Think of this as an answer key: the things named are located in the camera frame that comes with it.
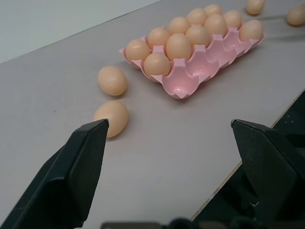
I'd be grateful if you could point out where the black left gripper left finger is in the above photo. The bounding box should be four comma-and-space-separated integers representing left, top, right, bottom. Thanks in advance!
0, 118, 110, 229

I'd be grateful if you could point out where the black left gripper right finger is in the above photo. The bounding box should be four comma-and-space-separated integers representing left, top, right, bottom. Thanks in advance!
230, 118, 305, 229

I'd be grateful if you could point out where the pink egg tray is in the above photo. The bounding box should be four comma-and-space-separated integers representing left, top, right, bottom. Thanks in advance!
119, 25, 266, 100

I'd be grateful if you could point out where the beige egg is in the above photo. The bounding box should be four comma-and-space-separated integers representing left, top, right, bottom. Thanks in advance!
286, 2, 305, 27
185, 24, 211, 47
93, 100, 130, 138
224, 10, 243, 30
204, 3, 223, 17
203, 13, 227, 37
186, 8, 208, 25
165, 33, 192, 60
97, 66, 128, 96
168, 16, 191, 35
147, 27, 172, 49
143, 52, 172, 76
125, 39, 152, 62
245, 0, 266, 15
238, 19, 264, 42

